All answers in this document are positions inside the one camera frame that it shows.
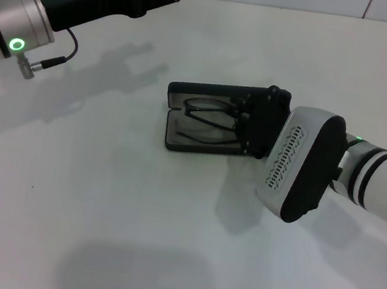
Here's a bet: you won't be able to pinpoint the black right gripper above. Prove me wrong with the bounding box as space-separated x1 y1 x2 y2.
225 80 295 164

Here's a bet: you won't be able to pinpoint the black glasses case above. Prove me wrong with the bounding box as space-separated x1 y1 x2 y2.
159 73 277 165

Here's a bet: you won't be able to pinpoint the black thin-frame glasses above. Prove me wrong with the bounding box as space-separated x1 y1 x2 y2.
175 94 248 148

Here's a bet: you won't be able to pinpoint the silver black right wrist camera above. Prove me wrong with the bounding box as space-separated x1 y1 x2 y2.
253 102 351 230

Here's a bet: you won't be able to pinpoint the black cable with silver plug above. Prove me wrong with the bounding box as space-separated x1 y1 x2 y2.
16 22 81 86

